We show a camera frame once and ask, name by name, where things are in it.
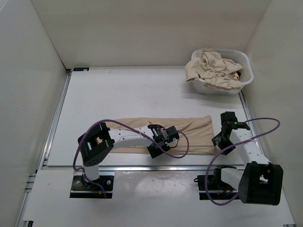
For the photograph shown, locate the beige trousers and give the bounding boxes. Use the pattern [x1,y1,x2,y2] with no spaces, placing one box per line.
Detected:
[111,115,217,155]

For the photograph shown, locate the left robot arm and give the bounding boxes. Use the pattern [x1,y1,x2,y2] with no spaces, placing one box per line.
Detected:
[78,122,179,189]

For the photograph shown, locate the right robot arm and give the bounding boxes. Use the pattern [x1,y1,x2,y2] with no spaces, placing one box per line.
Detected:
[212,112,284,206]

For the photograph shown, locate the white front cover board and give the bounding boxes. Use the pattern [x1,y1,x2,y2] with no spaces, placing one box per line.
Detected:
[24,170,294,227]

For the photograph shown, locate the white laundry basket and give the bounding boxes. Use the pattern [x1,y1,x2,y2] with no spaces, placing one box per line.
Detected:
[185,48,254,96]

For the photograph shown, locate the beige clothes in basket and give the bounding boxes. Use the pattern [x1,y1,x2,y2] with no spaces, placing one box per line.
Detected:
[185,49,243,90]

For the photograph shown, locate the black corner label sticker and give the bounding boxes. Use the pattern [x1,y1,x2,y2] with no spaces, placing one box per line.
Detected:
[73,67,89,71]

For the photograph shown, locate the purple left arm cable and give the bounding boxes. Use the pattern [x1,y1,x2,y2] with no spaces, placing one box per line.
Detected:
[72,119,189,197]

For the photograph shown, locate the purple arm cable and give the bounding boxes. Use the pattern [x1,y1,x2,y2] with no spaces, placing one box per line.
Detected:
[72,119,189,197]
[205,117,281,206]

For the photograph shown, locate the aluminium right table rail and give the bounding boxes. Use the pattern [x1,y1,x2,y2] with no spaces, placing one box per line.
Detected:
[239,90,264,154]

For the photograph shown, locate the aluminium table rail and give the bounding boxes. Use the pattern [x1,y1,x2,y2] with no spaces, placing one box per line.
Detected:
[239,90,264,154]
[38,69,72,169]
[41,166,207,172]

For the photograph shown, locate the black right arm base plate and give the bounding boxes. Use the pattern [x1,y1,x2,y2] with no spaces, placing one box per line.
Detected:
[194,175,238,201]

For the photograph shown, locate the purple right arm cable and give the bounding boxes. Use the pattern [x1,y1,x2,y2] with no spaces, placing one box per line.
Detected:
[205,117,281,206]

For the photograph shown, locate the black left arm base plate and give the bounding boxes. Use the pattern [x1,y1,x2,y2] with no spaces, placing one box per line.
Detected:
[70,172,114,199]

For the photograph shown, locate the aluminium left table rail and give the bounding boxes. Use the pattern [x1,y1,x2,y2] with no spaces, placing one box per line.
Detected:
[38,69,72,169]

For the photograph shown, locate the aluminium front table rail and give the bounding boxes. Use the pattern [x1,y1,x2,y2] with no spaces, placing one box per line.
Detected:
[41,166,207,172]

